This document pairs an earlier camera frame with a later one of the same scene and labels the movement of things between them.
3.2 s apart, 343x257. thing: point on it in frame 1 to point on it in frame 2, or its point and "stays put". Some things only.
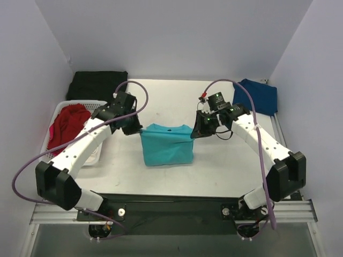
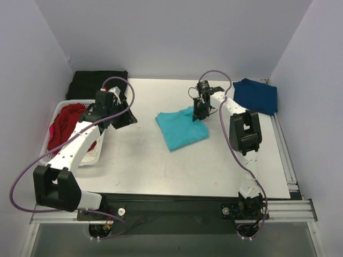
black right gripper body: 201,124 to 201,106
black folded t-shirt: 97,85 stays put
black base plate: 173,214 stays put
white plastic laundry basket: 95,158 stays put
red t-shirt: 68,123 stays put
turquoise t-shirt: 163,145 to 179,130
